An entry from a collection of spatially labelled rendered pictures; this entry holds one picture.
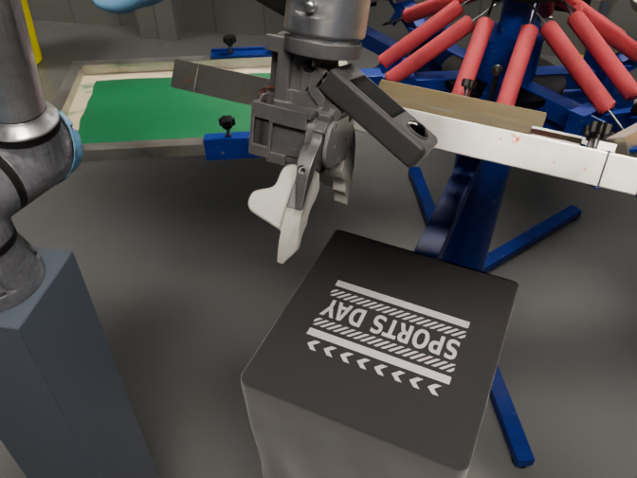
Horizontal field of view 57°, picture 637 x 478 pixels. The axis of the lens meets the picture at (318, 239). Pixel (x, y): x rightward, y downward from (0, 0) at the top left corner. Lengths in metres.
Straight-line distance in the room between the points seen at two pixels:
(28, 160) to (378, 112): 0.62
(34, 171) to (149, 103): 1.06
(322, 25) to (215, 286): 2.20
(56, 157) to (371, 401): 0.69
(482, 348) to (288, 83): 0.81
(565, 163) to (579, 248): 2.38
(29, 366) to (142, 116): 1.07
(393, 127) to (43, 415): 0.90
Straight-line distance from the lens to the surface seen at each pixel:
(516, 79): 1.74
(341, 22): 0.53
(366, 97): 0.54
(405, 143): 0.53
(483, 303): 1.33
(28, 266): 1.05
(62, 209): 3.30
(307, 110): 0.56
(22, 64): 0.95
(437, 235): 1.51
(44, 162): 1.02
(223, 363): 2.39
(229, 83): 0.80
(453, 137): 0.70
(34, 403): 1.20
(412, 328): 1.25
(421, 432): 1.12
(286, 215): 0.54
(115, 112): 2.02
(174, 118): 1.93
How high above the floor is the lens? 1.90
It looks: 42 degrees down
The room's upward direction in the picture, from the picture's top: straight up
